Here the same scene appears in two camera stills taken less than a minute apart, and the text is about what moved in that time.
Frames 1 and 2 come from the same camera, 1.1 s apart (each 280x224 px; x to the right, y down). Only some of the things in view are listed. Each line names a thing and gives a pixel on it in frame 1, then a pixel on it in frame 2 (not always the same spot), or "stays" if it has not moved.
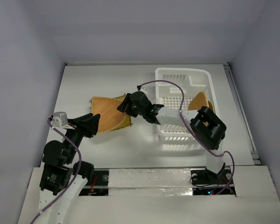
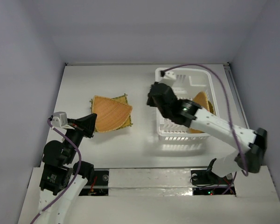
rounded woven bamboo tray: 110,116 stays
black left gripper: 89,121 stays
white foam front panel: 166,196 stays
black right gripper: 128,105 → 155,96
